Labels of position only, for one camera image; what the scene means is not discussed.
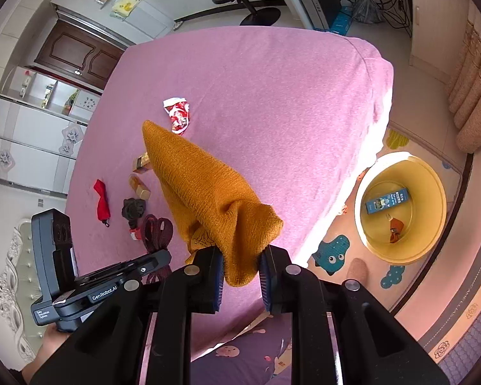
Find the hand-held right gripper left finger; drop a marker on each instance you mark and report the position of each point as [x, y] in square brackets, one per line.
[214, 284]

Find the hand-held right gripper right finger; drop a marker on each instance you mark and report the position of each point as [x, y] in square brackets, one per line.
[266, 284]

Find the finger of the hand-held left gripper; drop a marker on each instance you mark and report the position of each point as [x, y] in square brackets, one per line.
[144, 264]

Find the red zip pouch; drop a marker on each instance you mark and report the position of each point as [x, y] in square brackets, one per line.
[101, 200]

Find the mustard knit cloth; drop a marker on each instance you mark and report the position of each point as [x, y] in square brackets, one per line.
[200, 192]

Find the blue drink carton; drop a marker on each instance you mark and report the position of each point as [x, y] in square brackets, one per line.
[387, 201]

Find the red snack wrapper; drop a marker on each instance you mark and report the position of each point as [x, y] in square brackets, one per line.
[178, 114]

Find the yellow plastic basin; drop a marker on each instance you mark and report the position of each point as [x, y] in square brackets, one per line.
[421, 176]

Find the person's left forearm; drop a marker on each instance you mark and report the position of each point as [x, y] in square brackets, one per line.
[44, 353]

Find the small red white packet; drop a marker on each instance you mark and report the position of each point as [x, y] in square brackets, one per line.
[134, 234]

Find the white carved headboard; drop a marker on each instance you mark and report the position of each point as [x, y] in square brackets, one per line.
[16, 288]

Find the dark grey knotted cloth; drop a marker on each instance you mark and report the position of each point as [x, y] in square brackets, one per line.
[133, 210]

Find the purple printed pajama pants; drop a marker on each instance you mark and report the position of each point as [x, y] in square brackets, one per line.
[240, 353]

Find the pink fuzzy slipper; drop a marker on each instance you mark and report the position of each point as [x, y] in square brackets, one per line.
[357, 270]

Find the white flower-print cabinet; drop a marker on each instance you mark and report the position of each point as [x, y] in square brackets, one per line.
[28, 144]

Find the small orange wrapper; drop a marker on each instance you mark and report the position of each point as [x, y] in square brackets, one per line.
[395, 228]

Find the pink bed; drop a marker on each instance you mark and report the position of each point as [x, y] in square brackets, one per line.
[264, 100]

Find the cartoon floor mat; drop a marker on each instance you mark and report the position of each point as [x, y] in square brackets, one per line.
[457, 272]

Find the brown wooden door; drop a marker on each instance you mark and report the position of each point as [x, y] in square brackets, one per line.
[76, 54]

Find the pale yellow picture book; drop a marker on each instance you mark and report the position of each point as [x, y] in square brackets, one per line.
[125, 5]

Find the blue cardboard box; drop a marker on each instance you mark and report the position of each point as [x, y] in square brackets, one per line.
[340, 20]

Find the grey computer tower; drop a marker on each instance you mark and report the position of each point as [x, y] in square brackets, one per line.
[318, 2]

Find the beige curtain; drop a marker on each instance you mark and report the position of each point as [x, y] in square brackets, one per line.
[477, 88]

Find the clear plastic bag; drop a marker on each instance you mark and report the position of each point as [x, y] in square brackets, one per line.
[364, 10]

